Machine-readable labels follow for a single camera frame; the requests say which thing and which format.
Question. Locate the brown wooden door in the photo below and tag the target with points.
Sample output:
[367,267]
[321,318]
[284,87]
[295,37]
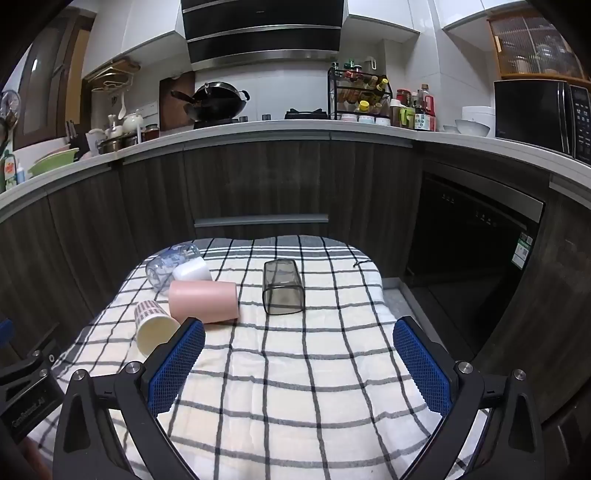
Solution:
[48,78]

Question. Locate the black wok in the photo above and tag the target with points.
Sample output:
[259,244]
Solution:
[217,101]

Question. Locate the black knife block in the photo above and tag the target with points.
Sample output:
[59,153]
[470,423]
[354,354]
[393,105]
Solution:
[79,141]

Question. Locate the large white bowl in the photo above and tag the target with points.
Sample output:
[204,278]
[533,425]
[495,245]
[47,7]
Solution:
[472,127]

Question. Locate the black range hood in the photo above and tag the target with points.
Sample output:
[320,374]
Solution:
[263,32]

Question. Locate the black built-in dishwasher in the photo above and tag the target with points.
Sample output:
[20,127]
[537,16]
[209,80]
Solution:
[466,258]

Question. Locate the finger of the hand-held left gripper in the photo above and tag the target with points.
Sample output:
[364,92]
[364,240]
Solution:
[39,360]

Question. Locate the pink plastic cup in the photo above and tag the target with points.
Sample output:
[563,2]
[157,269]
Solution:
[203,301]

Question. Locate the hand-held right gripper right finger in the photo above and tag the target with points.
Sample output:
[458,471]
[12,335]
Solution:
[422,369]

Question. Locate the white teapot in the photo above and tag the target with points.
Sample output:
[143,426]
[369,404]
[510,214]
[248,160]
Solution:
[133,122]

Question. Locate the wall rack with boards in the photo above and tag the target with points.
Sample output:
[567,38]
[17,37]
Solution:
[113,74]

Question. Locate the dark sauce bottle red cap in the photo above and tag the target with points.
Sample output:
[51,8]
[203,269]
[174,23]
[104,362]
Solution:
[425,113]

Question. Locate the clear bluish glass cup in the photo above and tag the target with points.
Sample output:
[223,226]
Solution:
[167,267]

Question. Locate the small white bowl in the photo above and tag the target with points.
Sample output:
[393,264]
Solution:
[450,129]

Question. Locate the red lidded jar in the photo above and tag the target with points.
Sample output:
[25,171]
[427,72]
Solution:
[150,133]

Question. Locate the smoky grey square cup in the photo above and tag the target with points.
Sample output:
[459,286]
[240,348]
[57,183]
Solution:
[281,288]

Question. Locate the wooden glass door cabinet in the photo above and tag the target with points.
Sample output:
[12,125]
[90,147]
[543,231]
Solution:
[535,46]

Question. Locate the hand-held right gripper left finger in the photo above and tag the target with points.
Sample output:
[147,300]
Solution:
[178,364]

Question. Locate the white black checked cloth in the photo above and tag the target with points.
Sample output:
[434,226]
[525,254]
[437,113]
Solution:
[286,369]

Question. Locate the gas stove burner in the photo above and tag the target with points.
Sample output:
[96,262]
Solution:
[305,114]

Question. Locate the green white energy label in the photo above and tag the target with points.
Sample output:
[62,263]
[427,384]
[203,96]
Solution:
[523,250]

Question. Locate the dark wooden cutting board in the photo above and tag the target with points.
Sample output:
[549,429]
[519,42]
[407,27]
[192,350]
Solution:
[171,104]

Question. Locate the black microwave oven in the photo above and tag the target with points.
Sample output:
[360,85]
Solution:
[531,115]

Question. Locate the white plastic cup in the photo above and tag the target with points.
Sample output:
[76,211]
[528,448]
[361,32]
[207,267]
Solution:
[193,272]

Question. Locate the green plastic basin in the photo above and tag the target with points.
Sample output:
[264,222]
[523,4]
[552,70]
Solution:
[53,161]

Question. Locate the stainless steel pot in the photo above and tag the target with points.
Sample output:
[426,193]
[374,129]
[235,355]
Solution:
[115,145]

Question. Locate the dark wood kitchen cabinet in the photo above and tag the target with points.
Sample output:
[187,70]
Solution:
[258,184]

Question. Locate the white rice cooker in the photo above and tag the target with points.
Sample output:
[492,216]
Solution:
[478,114]

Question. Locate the striped paper cup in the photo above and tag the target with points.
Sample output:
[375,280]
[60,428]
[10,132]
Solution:
[154,325]

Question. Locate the green dish soap bottle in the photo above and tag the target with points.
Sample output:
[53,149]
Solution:
[9,173]

